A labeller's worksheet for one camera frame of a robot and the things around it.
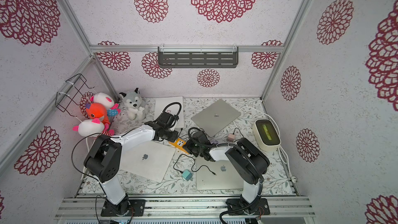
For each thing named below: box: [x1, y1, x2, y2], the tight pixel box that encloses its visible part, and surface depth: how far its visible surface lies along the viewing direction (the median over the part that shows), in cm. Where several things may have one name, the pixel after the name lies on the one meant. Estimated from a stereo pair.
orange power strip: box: [168, 137, 190, 155], surface depth 95 cm
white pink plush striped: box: [72, 117, 115, 138], surface depth 82 cm
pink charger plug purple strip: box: [227, 133, 236, 143], surface depth 100 cm
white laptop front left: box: [121, 140, 177, 183], surface depth 89 cm
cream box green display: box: [252, 118, 282, 152], surface depth 96 cm
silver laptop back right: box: [190, 99, 241, 138], surface depth 112 cm
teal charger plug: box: [181, 169, 193, 181], surface depth 85 cm
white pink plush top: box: [89, 92, 115, 110], surface depth 97 cm
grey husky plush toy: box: [119, 87, 150, 121], surface depth 98 cm
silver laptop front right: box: [195, 157, 246, 191], surface depth 85 cm
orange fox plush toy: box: [86, 102, 111, 124], surface depth 89 cm
